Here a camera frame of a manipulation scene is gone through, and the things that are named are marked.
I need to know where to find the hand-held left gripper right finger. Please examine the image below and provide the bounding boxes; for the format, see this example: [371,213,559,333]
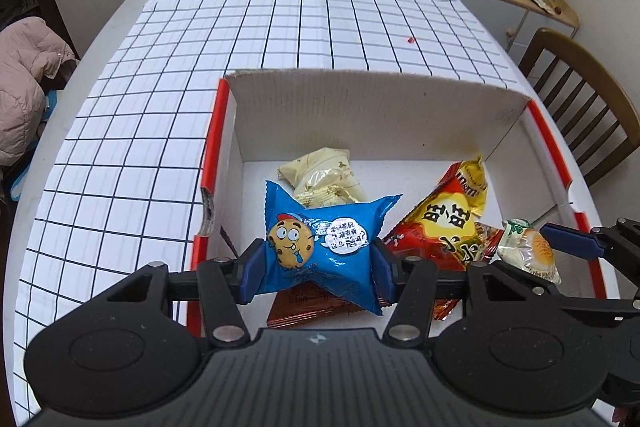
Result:
[369,239,535,349]

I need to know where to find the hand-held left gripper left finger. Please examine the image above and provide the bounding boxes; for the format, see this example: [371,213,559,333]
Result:
[99,240,271,349]

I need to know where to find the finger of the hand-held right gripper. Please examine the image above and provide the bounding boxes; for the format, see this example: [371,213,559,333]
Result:
[500,263,640,317]
[539,217,640,264]

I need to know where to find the clear round pastry packet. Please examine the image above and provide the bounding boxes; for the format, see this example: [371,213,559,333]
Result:
[496,218,562,285]

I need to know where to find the brown red snack packet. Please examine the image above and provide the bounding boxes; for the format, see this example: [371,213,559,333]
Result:
[266,282,368,330]

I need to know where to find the blue cookie packet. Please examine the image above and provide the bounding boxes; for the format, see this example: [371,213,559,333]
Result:
[255,179,405,317]

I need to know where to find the red yellow snack packet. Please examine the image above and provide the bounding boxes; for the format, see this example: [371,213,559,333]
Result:
[382,184,506,322]

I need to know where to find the yellow candy packet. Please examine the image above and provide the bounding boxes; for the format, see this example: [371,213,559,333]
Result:
[439,152,489,219]

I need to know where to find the cream snack packet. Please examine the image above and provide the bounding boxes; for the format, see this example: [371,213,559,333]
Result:
[277,147,368,208]

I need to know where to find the red cardboard box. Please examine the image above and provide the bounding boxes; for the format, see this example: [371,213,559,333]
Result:
[189,69,623,333]

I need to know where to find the wooden chair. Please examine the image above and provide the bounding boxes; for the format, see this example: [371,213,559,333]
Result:
[517,28,640,188]

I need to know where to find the checked white tablecloth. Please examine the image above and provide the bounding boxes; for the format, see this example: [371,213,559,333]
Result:
[10,0,518,427]

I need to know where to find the pink padded jacket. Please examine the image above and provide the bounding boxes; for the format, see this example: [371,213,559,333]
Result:
[0,17,78,168]

